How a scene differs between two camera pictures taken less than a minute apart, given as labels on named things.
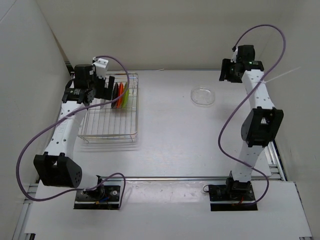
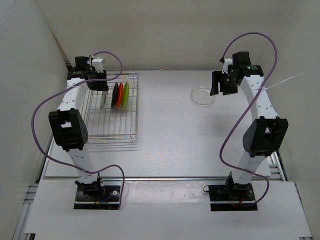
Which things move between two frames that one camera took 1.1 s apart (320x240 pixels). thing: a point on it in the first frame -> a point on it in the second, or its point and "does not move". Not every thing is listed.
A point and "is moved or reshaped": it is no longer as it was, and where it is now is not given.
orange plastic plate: x=121 y=90 does not move
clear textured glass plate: x=203 y=96 does not move
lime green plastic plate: x=125 y=95 does not move
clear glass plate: x=112 y=91 is moved or reshaped
